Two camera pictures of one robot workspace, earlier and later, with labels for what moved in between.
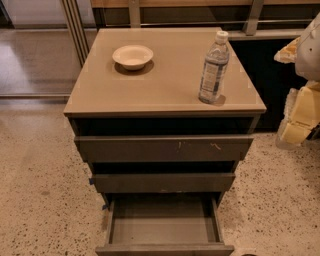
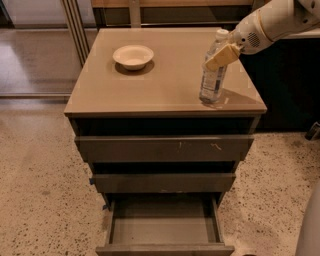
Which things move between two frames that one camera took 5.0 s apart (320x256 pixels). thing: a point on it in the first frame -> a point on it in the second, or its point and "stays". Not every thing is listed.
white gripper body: x=309 y=55 -> x=249 y=37
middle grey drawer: x=162 y=183 stays
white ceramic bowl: x=132 y=57 stays
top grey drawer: x=164 y=148 stays
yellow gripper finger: x=292 y=133 -> x=226 y=55
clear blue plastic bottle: x=214 y=70 stays
